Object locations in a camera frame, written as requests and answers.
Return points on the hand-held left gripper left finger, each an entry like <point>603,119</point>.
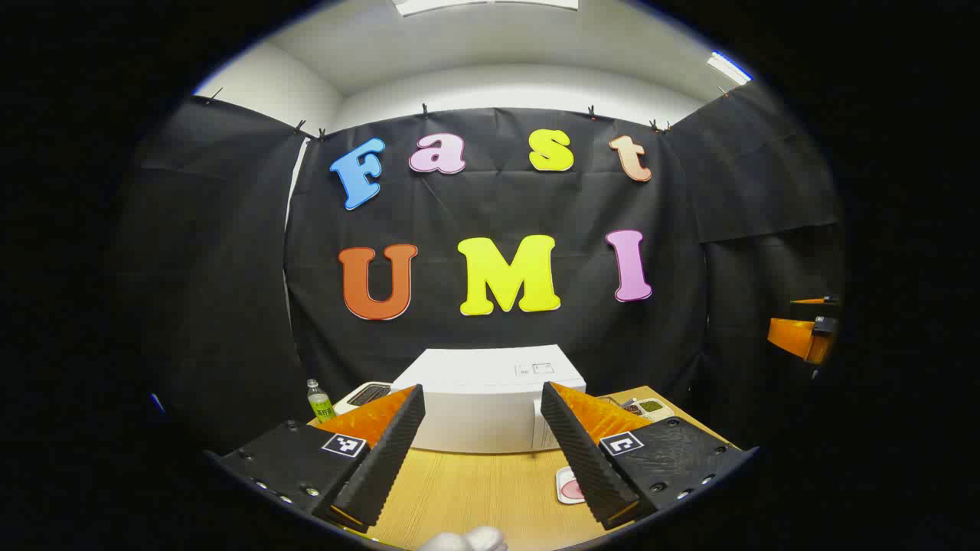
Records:
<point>383,459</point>

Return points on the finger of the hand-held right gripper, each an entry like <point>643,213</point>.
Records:
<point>810,301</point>
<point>792,337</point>

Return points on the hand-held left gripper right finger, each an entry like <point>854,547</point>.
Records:
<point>583,459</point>

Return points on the white plate with pink food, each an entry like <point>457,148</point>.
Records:
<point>566,486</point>

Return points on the white microwave oven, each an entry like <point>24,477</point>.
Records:
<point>482,405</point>

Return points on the white toaster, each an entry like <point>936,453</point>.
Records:
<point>367,394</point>

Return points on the green drink bottle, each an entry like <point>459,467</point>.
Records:
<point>320,404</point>

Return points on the divided white snack tray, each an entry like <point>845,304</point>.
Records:
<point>651,407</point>

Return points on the narrow ceiling light panel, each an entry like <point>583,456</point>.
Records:
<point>729,67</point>

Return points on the black backdrop cloth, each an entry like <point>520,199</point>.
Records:
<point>498,207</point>

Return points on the wide ceiling light panel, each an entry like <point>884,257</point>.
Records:
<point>482,4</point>

